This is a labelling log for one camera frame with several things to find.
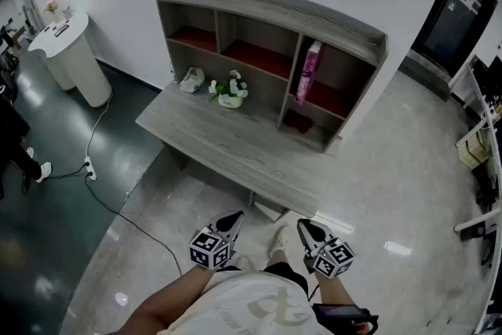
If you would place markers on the dark glass door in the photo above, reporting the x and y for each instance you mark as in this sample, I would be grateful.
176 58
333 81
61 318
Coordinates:
459 12

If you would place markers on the person's cream printed shirt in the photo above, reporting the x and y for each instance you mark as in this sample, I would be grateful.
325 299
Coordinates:
243 306

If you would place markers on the white power strip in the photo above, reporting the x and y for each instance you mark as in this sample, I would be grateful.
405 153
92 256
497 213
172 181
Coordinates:
90 168

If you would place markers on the person's left forearm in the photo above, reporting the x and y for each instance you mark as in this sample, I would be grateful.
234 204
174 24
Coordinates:
164 302

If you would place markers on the dark red cloth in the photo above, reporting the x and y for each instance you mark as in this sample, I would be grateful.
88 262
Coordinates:
298 121

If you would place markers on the potted white artificial flowers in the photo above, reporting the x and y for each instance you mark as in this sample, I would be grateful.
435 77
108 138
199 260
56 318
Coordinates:
229 92

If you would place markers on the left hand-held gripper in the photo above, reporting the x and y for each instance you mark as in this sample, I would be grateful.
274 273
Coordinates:
208 247

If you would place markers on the pink flowers in vase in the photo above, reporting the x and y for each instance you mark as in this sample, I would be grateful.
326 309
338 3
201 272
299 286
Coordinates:
53 8

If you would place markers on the person's white shoe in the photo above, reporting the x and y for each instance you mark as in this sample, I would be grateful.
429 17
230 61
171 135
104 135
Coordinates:
45 170
279 241
30 152
244 263

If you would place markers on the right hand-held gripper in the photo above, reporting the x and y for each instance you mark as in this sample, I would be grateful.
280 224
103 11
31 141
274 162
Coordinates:
333 259

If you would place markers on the white frame office desk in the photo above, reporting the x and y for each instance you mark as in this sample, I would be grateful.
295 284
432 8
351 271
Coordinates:
492 137

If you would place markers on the person's bare leg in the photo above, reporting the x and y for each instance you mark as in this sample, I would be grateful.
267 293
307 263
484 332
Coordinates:
279 259

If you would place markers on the white cap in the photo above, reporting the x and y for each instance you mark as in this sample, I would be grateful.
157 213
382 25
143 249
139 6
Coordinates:
192 80

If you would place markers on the pink box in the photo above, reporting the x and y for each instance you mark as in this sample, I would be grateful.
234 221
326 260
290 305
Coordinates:
310 70

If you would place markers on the black wrist-mounted display device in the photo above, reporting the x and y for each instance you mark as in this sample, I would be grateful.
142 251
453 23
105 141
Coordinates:
337 314

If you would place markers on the person's right forearm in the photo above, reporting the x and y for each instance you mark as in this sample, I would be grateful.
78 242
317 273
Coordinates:
337 290

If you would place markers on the grey wooden shelf desk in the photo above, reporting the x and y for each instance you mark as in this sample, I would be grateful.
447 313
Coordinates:
219 137

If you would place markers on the cardboard box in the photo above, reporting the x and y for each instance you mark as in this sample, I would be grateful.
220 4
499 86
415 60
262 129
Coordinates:
472 151

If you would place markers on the person's black shorts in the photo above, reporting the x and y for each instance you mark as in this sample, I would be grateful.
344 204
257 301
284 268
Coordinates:
286 272

